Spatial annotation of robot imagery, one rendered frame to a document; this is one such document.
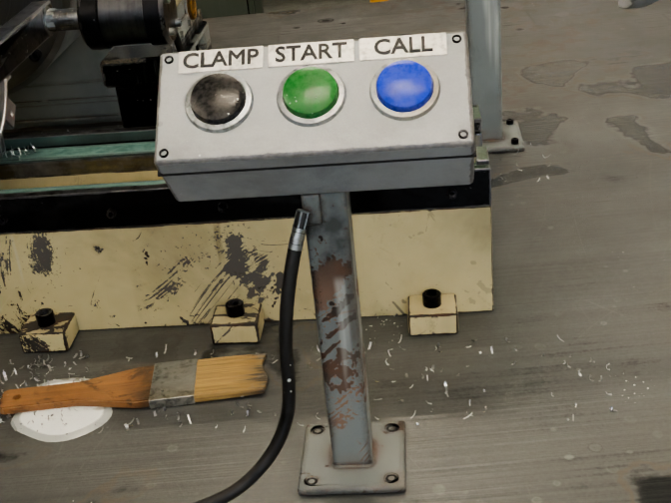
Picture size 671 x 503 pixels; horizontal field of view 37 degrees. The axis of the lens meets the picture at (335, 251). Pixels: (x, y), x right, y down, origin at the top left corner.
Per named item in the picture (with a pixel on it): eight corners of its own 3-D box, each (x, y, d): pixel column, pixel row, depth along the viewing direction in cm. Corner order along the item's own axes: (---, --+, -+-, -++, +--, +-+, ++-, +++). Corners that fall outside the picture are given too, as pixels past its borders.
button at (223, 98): (195, 137, 55) (187, 121, 53) (197, 89, 56) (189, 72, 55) (250, 134, 55) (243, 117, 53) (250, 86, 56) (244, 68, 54)
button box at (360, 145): (175, 205, 58) (149, 163, 53) (180, 97, 61) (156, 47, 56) (474, 187, 57) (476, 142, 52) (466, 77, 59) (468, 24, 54)
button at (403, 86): (378, 125, 54) (375, 108, 52) (376, 77, 55) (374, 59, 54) (434, 122, 54) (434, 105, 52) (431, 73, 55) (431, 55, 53)
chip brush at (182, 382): (-6, 427, 75) (-9, 418, 75) (9, 387, 80) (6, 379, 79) (269, 395, 76) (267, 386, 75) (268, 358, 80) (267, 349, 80)
